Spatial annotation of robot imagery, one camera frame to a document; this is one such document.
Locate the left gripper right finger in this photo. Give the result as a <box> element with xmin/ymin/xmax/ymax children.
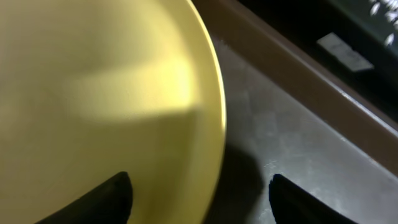
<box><xmin>269</xmin><ymin>174</ymin><xmax>356</xmax><ymax>224</ymax></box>

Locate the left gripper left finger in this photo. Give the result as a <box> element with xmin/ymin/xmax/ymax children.
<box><xmin>38</xmin><ymin>172</ymin><xmax>133</xmax><ymax>224</ymax></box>

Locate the yellow round plate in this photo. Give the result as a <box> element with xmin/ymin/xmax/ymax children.
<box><xmin>1</xmin><ymin>0</ymin><xmax>226</xmax><ymax>223</ymax></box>

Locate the black waste tray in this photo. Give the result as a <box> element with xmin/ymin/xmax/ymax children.
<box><xmin>240</xmin><ymin>0</ymin><xmax>397</xmax><ymax>121</ymax></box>

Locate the spilled rice food waste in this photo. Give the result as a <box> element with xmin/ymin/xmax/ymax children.
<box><xmin>368</xmin><ymin>0</ymin><xmax>397</xmax><ymax>47</ymax></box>

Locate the brown plastic serving tray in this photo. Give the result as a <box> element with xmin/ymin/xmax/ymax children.
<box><xmin>194</xmin><ymin>1</ymin><xmax>397</xmax><ymax>223</ymax></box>

